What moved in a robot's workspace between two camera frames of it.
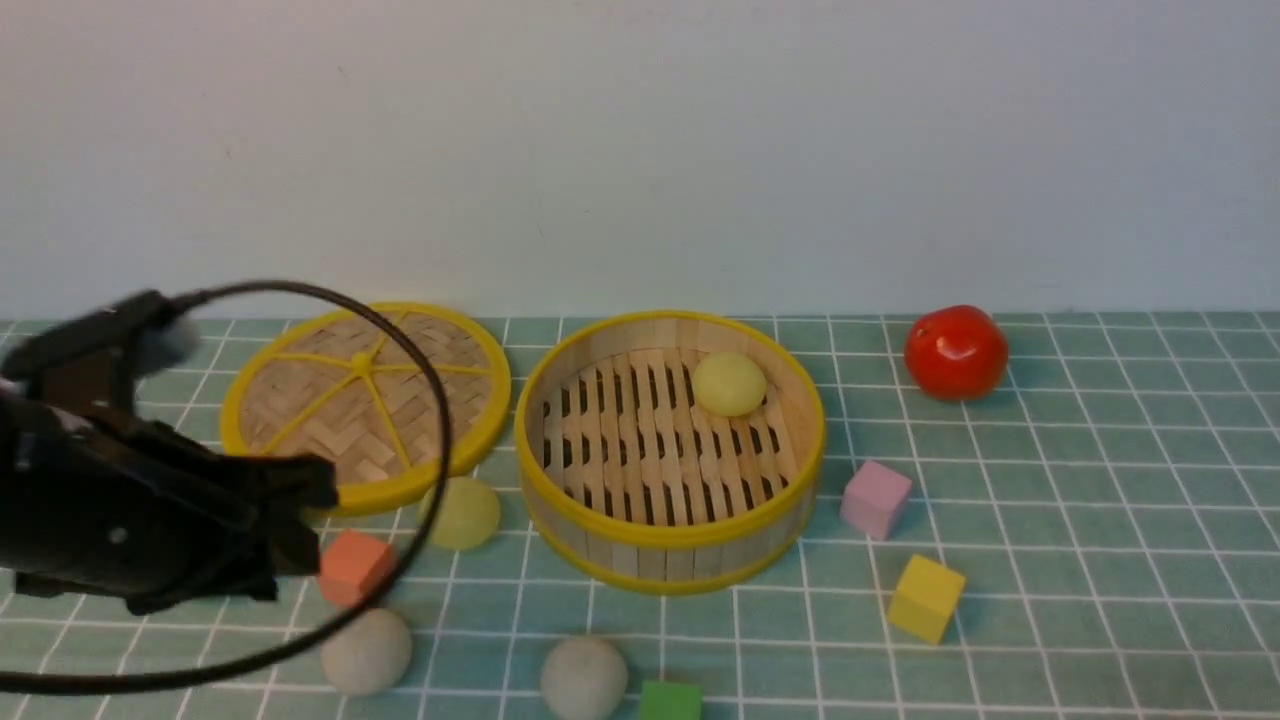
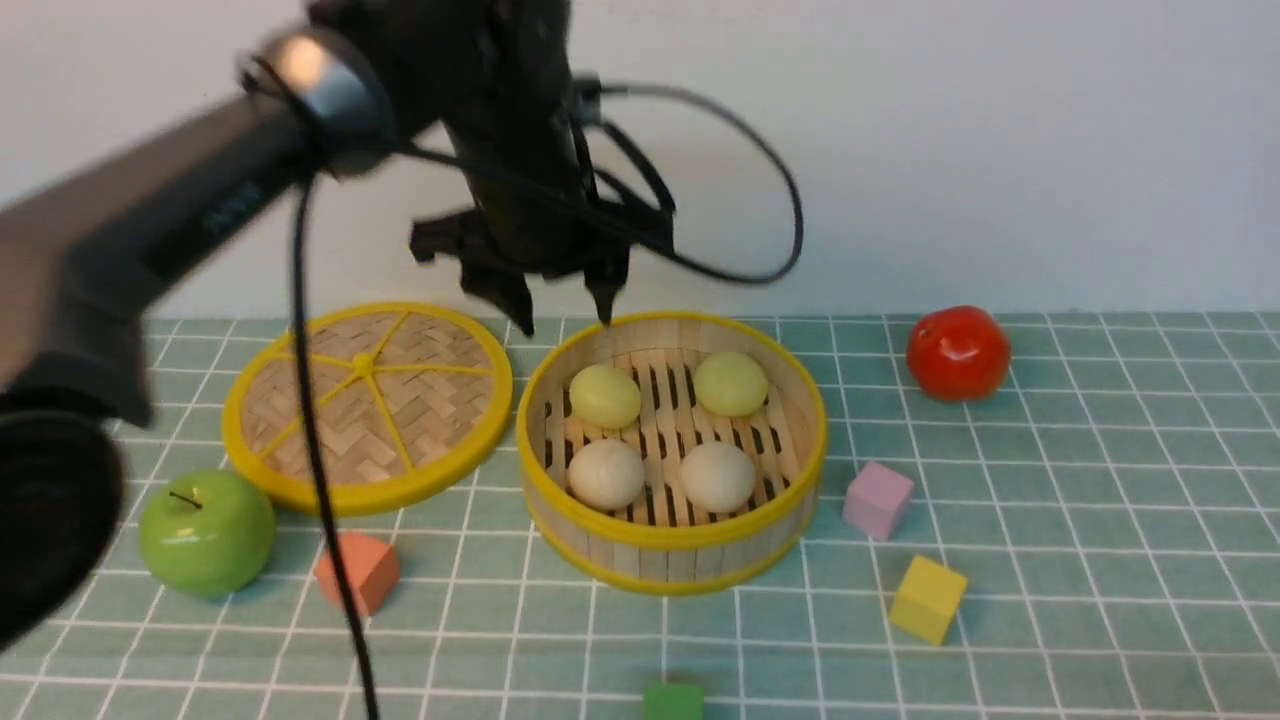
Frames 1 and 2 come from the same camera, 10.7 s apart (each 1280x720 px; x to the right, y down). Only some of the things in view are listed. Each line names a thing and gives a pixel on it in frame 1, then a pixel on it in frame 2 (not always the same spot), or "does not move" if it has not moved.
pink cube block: x=873 y=500 does not move
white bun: x=584 y=678 → x=717 y=476
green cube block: x=661 y=700 does not move
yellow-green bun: x=729 y=384 does not move
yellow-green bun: x=469 y=514 → x=604 y=397
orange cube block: x=353 y=567 does not move
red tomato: x=956 y=353 does not move
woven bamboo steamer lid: x=346 y=385 does not move
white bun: x=369 y=656 → x=606 y=474
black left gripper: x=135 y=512 → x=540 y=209
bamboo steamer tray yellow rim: x=668 y=451 does not move
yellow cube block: x=925 y=599 does not move
